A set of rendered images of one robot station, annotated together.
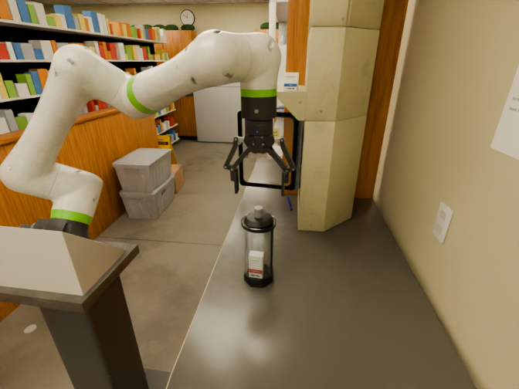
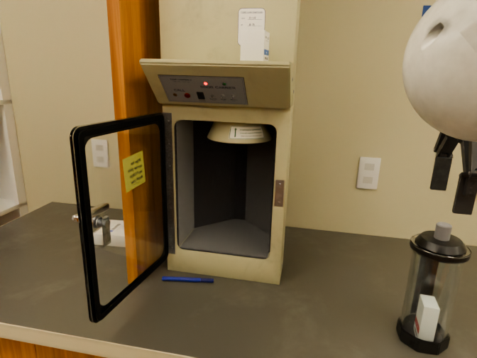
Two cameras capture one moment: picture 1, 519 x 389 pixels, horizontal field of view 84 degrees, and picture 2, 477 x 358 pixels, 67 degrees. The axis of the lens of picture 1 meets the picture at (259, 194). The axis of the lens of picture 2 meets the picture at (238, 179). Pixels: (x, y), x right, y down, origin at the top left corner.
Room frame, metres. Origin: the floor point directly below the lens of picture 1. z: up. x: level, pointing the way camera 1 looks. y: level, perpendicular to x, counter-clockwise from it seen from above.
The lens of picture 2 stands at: (1.13, 0.69, 1.49)
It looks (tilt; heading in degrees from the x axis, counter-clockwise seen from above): 16 degrees down; 274
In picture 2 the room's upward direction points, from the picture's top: 2 degrees clockwise
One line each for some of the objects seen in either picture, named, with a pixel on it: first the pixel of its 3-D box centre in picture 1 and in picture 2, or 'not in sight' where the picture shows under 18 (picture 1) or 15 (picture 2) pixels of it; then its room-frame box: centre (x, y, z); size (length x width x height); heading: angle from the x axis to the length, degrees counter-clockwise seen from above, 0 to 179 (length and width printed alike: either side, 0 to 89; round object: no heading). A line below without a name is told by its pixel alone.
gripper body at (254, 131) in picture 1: (259, 136); not in sight; (0.77, 0.00, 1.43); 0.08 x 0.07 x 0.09; 83
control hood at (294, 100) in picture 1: (290, 100); (218, 84); (1.24, -0.13, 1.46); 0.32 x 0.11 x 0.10; 173
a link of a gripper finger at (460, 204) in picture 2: (236, 180); (465, 194); (0.78, 0.07, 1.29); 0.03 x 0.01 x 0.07; 173
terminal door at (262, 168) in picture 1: (266, 151); (130, 208); (1.42, -0.04, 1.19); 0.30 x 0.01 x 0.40; 76
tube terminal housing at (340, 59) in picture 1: (332, 134); (234, 132); (1.22, -0.31, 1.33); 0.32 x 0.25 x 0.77; 173
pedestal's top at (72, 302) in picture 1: (74, 269); not in sight; (0.84, 0.67, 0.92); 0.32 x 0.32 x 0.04; 81
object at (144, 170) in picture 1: (146, 169); not in sight; (3.08, 1.28, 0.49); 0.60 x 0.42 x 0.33; 173
